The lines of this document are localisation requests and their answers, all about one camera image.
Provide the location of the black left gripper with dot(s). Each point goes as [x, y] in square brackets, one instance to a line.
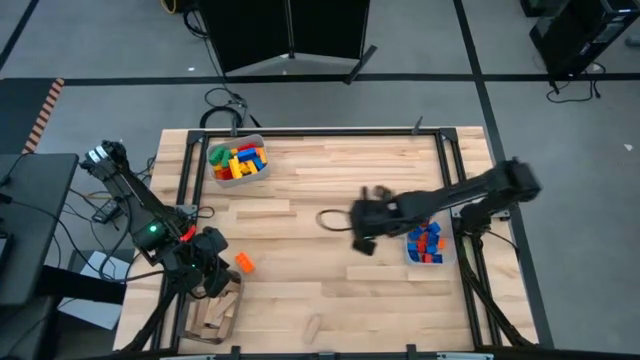
[205, 250]

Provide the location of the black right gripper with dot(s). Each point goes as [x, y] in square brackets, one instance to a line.
[375, 217]

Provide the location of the red square brick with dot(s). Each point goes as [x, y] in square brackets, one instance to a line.
[427, 258]
[422, 247]

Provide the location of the orange square brick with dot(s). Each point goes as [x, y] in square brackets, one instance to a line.
[422, 238]
[441, 244]

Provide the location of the orange long brick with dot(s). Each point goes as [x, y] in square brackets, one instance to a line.
[218, 175]
[261, 155]
[245, 262]

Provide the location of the red long brick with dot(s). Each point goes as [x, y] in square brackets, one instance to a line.
[227, 174]
[246, 147]

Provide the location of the yellow long brick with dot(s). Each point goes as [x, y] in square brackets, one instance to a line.
[248, 168]
[235, 169]

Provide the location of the amber long brick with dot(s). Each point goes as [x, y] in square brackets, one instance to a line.
[219, 167]

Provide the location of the green long brick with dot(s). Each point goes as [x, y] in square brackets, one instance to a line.
[226, 160]
[216, 156]

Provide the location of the blue long brick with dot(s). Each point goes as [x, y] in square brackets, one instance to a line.
[246, 155]
[258, 163]

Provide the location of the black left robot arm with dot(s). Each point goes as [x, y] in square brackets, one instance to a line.
[135, 200]

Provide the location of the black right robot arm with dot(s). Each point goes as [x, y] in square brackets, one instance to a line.
[475, 190]

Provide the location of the dark smoked plastic bin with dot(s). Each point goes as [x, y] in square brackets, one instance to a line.
[186, 320]

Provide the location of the red tag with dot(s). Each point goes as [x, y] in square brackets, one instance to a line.
[188, 233]

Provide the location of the clear plastic bin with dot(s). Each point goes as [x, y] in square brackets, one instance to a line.
[450, 257]

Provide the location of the white plastic bin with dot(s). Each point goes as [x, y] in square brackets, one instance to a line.
[237, 183]

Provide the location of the black floor power adapter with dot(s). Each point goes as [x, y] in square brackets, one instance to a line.
[106, 212]

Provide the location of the black side desk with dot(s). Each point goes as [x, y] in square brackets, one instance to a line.
[30, 225]

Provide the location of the black folding screen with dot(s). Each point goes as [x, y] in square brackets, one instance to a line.
[250, 30]

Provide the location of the orange black hazard strip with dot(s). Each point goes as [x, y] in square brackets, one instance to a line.
[45, 112]

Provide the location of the black equipment rack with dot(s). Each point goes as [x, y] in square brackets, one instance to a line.
[575, 30]

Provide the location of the black aluminium table frame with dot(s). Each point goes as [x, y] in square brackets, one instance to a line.
[320, 133]

